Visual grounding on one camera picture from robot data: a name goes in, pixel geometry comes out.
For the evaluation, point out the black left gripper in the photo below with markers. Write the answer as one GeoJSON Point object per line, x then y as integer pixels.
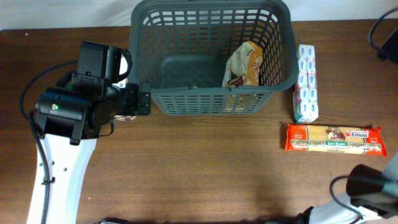
{"type": "Point", "coordinates": [134, 96]}

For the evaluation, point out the grey plastic laundry basket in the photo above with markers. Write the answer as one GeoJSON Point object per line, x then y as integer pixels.
{"type": "Point", "coordinates": [181, 49]}

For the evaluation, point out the orange brown snack bag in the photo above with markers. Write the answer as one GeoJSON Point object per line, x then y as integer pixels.
{"type": "Point", "coordinates": [243, 66]}

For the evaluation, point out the Kleenex tissue multipack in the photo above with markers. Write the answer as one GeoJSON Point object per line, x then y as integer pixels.
{"type": "Point", "coordinates": [305, 97]}

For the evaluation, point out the San Remo spaghetti packet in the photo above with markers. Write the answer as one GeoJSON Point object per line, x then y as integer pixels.
{"type": "Point", "coordinates": [335, 139]}

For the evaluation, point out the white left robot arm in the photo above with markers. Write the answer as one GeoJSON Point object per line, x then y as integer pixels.
{"type": "Point", "coordinates": [66, 124]}

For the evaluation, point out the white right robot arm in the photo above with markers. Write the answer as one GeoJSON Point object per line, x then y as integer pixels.
{"type": "Point", "coordinates": [363, 195]}

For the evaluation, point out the crumpled brown paper snack bag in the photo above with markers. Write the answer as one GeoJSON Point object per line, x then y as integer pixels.
{"type": "Point", "coordinates": [122, 85]}

